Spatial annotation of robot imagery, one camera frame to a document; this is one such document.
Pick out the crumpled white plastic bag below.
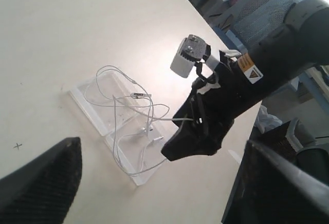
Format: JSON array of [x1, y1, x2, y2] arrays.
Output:
[[254, 105, 283, 134]]

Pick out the white wired earphones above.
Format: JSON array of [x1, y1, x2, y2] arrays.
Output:
[[83, 65, 196, 177]]

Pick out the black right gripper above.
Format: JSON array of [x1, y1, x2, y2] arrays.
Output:
[[161, 49, 262, 161]]

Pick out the grey mesh office chair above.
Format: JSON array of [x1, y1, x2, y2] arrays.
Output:
[[231, 0, 298, 49]]

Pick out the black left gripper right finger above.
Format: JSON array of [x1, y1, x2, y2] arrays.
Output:
[[221, 140, 328, 223]]

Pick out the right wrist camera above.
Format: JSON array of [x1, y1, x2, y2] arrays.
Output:
[[170, 34, 211, 78]]

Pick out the clear plastic open case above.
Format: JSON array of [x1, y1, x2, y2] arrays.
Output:
[[69, 69, 166, 186]]

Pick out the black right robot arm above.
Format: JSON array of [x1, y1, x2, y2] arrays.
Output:
[[161, 0, 328, 161]]

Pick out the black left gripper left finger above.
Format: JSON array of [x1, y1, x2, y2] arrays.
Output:
[[1, 137, 82, 223]]

